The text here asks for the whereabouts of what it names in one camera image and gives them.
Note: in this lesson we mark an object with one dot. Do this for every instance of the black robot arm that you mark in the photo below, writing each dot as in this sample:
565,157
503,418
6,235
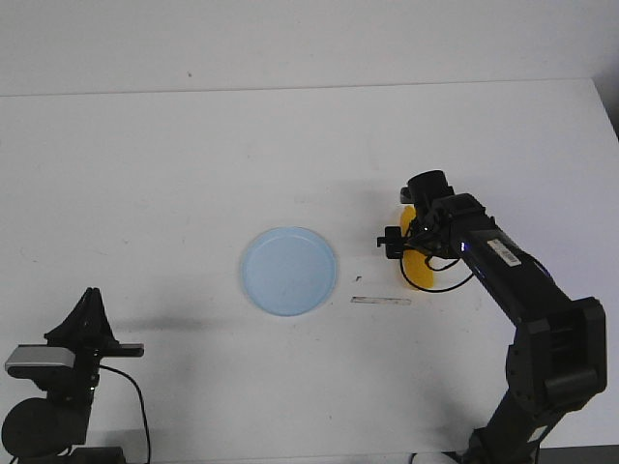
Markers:
53,428
557,361

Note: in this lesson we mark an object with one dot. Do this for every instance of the yellow toy corn cob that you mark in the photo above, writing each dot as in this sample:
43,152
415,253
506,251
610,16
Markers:
413,261

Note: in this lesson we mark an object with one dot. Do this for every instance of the clear tape strip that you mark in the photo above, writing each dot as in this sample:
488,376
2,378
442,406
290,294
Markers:
379,301

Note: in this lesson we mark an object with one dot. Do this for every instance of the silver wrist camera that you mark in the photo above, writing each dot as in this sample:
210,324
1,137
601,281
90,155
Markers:
39,361

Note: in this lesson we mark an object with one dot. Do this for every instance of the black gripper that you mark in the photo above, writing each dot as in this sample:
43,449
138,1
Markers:
444,220
84,376

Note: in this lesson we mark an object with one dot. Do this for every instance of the light blue round plate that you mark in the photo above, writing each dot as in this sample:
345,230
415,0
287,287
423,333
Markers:
288,271

